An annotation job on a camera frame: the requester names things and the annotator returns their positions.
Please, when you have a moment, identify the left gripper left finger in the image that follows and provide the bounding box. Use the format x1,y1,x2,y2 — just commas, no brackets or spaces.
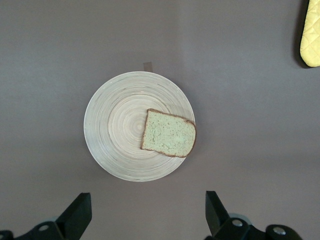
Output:
14,192,92,240

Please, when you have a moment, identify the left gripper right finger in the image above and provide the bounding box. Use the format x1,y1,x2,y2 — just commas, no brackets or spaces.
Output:
204,191,261,240

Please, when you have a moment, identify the bread slice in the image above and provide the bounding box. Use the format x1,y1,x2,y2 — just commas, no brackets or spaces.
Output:
139,108,198,159

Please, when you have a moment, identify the round wooden plate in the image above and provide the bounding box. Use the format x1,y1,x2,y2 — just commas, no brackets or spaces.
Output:
83,71,196,183

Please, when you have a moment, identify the yellow quilted oven mitt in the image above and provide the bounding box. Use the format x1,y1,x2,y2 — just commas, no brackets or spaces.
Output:
293,0,320,68

